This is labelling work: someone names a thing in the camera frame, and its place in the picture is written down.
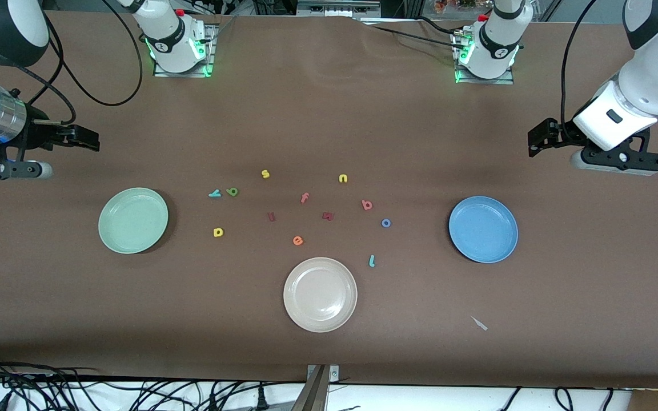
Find green plate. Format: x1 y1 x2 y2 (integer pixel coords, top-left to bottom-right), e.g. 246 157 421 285
98 187 169 255

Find blue plate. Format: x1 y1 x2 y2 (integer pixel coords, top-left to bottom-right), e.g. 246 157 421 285
448 196 519 264

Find orange artificial flowers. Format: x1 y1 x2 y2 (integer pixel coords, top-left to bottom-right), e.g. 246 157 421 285
435 0 478 13

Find beige plate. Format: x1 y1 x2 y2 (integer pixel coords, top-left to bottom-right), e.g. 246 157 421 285
283 257 358 333

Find grey metal table leg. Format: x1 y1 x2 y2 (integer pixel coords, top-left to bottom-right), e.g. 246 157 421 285
291 365 331 411

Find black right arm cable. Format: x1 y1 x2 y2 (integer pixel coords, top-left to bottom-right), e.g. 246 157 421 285
18 0 144 125

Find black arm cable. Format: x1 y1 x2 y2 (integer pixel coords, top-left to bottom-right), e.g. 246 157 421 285
560 0 592 140
18 0 144 125

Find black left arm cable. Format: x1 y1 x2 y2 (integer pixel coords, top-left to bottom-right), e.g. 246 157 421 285
560 0 592 140

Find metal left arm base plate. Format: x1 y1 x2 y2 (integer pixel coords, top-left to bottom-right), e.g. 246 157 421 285
455 29 515 85

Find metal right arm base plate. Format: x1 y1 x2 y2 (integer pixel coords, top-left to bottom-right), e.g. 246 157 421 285
154 23 215 78

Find black cable on table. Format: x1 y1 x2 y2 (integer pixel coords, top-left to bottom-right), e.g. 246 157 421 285
360 17 470 49

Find silver metal rail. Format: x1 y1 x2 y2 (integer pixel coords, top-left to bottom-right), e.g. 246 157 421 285
296 0 381 17

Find tangled black floor cables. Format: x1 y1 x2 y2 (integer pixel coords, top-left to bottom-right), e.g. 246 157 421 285
0 353 284 411

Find silver metal bracket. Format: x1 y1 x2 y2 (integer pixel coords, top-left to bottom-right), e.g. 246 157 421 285
306 364 340 382

